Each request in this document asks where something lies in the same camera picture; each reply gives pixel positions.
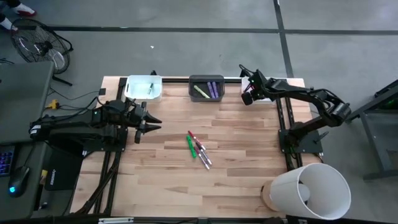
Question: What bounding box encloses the white plastic bin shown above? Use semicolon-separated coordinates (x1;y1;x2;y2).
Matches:
241;76;279;105
124;74;163;103

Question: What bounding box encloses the grey plastic bin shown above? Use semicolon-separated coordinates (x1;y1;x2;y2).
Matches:
188;74;225;103

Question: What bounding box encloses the white red-labelled marker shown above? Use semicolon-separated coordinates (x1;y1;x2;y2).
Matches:
193;146;210;170

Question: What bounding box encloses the black floor cable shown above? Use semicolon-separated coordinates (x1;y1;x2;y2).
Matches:
48;86;106;121

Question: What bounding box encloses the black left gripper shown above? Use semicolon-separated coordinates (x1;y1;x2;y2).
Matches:
123;99;163;134

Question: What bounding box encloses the round wooden lamp base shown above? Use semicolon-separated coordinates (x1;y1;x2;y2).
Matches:
260;180;280;212

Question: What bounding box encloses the black aluminium table frame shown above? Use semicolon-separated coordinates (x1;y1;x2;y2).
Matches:
74;76;304;217

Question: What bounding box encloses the silver metal bracket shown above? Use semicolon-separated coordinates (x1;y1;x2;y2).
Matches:
98;217;134;224

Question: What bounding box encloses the black floor fan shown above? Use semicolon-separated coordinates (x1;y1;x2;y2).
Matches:
11;17;75;87

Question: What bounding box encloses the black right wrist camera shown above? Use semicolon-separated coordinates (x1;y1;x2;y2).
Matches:
241;91;254;106

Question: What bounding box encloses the grey metal bench frame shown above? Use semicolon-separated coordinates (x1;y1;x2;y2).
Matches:
343;79;398;181

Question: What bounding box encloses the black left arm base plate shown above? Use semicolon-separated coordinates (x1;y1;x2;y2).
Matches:
82;133;128;153

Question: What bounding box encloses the person's shoe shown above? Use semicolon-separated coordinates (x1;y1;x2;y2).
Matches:
12;2;37;18
0;14;18;32

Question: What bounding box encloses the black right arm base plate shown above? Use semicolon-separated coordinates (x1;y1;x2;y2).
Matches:
278;129;324;155

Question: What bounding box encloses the backlit keyboard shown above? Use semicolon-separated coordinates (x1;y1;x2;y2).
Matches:
0;145;16;177

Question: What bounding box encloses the red capped white marker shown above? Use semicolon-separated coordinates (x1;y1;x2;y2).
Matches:
187;129;206;152

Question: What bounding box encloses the grey desk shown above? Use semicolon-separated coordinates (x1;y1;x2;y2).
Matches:
0;61;55;220

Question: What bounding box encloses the white cylindrical bucket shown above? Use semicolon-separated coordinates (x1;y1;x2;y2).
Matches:
269;162;352;221

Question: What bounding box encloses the yellow-green highlighter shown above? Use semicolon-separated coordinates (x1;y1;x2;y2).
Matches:
193;85;211;100

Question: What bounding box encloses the black computer mouse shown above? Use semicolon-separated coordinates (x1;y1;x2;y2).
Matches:
7;166;31;198

